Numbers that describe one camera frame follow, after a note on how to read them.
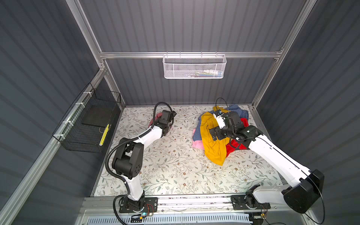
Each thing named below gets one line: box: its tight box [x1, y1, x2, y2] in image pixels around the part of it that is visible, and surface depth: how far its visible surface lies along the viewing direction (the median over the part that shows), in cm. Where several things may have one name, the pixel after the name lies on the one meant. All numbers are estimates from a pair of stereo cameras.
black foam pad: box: [81, 104, 113, 128], surface depth 76 cm
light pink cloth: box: [191, 139, 205, 150], surface depth 98 cm
